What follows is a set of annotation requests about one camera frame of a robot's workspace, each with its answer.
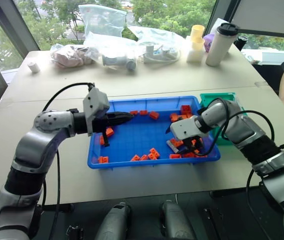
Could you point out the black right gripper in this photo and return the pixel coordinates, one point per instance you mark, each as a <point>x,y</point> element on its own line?
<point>193,143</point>

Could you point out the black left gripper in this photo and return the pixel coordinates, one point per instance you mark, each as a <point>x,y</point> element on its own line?
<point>99,125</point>

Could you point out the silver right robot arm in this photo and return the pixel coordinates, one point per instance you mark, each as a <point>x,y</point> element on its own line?
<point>247,135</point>

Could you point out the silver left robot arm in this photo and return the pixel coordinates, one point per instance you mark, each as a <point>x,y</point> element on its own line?
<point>46,136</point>

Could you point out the blue plastic bin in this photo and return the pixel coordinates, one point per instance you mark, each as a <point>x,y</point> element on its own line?
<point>139,136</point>

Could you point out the green plastic bin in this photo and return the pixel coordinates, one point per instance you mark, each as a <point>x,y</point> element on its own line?
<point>213,98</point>

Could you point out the orange plastic block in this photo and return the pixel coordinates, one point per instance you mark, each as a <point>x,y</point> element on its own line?
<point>134,112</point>
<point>110,132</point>
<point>174,117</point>
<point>188,155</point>
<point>188,116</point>
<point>175,156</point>
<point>143,112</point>
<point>144,157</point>
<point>154,115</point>
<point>154,153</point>
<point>135,158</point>
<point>200,143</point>
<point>103,159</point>
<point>177,142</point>

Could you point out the bag with grey device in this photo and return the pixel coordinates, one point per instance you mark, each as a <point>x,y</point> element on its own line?
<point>116,56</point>

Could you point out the grey rounded robot leg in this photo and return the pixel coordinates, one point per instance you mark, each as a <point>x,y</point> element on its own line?
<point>176,222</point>
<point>115,222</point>

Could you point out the bag with pink items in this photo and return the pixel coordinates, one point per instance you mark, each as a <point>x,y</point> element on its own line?
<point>70,56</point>

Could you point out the white foam block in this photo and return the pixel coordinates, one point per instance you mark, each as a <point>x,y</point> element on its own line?
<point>195,52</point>

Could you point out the bag with white power strip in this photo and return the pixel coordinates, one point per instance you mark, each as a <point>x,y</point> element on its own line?
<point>158,47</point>

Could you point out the small white cylinder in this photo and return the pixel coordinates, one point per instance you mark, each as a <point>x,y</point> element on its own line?
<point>33,67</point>

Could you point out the white tumbler with black lid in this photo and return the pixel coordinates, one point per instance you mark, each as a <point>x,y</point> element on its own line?
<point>218,47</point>

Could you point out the purple plastic object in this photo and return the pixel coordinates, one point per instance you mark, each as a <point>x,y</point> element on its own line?
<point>208,42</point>

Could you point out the yellow plastic cup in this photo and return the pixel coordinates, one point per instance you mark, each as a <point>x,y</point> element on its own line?
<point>197,33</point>

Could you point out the empty clear plastic bag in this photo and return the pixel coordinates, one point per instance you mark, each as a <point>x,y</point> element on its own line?
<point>103,20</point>

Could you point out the black round object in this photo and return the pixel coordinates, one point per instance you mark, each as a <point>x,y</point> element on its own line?
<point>241,42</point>

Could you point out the grey board panel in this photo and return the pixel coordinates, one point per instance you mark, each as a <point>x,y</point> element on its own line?
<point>269,15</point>

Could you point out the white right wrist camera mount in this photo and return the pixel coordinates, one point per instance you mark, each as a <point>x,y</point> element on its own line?
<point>185,128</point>

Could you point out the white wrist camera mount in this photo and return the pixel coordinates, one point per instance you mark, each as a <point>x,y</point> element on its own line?
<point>95,102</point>
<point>185,128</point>

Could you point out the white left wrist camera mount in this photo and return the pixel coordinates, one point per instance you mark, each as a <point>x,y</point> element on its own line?
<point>95,102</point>

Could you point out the black bracket under table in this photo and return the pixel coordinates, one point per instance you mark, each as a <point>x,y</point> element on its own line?
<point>213,223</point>
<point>74,233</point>

